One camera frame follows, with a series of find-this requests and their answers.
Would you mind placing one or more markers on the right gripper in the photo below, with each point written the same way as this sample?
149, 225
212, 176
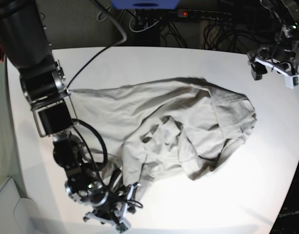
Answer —
115, 205

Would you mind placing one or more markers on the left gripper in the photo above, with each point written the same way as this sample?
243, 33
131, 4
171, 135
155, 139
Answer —
284, 61

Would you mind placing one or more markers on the grey t-shirt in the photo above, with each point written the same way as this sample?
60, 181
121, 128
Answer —
157, 129

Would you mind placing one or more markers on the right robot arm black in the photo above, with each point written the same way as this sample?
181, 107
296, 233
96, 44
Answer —
78, 148

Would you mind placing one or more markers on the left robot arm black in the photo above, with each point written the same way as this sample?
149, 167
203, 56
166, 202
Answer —
285, 15

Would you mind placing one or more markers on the black power strip red light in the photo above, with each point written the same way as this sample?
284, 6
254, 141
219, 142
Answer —
203, 15

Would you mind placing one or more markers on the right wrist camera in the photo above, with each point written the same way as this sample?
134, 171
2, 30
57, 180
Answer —
123, 226

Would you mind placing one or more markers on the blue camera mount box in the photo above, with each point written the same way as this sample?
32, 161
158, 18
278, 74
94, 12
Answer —
145, 4

